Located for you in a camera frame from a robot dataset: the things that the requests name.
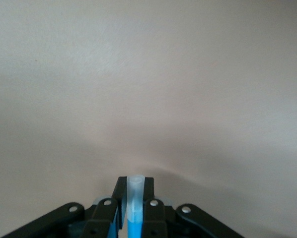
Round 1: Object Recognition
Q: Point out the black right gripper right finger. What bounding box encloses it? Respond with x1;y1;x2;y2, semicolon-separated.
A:
142;177;246;238

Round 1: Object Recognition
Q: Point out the blue marker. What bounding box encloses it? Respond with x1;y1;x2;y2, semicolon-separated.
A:
126;175;146;238

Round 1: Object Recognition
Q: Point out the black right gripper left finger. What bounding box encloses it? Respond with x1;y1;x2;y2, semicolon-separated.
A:
1;176;128;238

